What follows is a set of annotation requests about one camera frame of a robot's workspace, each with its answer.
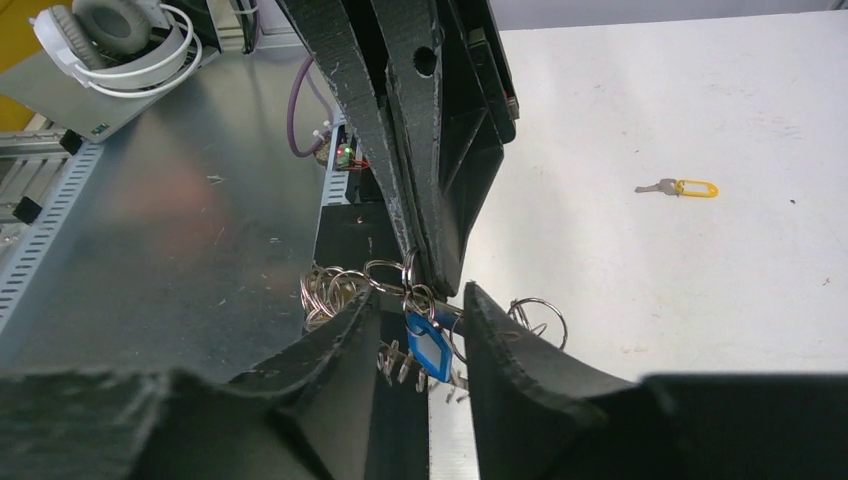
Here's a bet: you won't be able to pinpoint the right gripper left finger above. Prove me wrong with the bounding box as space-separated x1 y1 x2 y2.
1 289 380 479

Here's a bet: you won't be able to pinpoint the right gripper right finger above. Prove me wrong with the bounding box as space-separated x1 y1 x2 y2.
463 282 847 479

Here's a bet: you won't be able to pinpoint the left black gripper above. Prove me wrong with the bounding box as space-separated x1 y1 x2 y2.
277 0 519 297

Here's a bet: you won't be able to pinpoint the blue key tag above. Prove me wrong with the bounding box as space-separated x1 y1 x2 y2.
406 312 453 383

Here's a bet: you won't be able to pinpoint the metal disc with keyrings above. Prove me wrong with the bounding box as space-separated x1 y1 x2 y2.
299 248 570 405

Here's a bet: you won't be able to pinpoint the white headphones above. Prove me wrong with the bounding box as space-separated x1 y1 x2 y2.
30 0 203 99

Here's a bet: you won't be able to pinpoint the yellow tag key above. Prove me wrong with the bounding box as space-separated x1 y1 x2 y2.
634 178 719 198

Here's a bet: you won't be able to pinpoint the grey metal box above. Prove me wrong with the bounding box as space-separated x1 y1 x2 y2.
0 0 223 145

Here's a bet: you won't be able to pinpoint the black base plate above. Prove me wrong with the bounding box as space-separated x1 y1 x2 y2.
311 132 432 480

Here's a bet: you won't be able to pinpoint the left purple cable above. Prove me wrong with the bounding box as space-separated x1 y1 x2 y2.
286 54 336 160

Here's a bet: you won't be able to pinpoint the left white cable duct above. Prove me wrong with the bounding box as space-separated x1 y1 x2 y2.
321 109 351 207

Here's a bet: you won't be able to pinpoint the white cable duct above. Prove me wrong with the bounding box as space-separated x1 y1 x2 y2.
1 144 104 327
321 109 351 207

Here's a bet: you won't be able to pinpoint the right white cable duct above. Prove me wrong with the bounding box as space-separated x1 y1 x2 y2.
1 144 104 327

